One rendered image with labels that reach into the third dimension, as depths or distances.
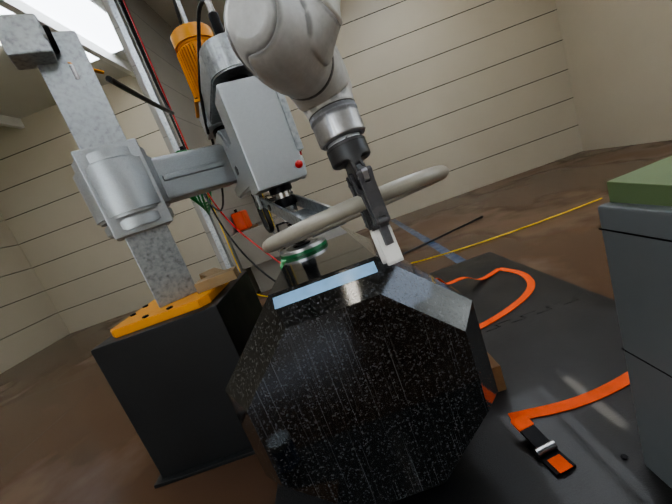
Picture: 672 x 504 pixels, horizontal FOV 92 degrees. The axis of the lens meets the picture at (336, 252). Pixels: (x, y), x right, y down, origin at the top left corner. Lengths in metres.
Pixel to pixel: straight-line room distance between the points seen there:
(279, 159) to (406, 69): 5.54
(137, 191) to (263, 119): 0.69
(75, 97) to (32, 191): 6.59
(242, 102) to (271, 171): 0.27
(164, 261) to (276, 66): 1.45
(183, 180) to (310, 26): 1.49
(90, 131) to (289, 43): 1.51
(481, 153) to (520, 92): 1.23
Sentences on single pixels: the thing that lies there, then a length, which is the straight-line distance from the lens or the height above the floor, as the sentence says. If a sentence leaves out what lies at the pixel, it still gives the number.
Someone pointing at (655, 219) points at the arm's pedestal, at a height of 0.78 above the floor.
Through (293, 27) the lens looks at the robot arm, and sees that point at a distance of 0.46.
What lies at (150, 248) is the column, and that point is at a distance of 1.80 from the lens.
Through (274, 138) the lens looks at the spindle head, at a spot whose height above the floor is 1.30.
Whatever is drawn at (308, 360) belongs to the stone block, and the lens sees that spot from 0.96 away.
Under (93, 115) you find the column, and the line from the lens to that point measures 1.91.
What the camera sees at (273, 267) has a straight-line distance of 4.44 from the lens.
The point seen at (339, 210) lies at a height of 1.01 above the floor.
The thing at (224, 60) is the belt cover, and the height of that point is 1.60.
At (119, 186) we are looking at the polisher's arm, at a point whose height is 1.36.
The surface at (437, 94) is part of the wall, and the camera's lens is 6.80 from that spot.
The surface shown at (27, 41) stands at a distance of 1.93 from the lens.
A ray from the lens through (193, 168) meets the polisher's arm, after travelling 1.91.
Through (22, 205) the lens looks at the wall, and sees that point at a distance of 8.63.
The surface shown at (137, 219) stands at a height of 1.21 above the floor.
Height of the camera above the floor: 1.07
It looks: 12 degrees down
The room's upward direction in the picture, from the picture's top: 20 degrees counter-clockwise
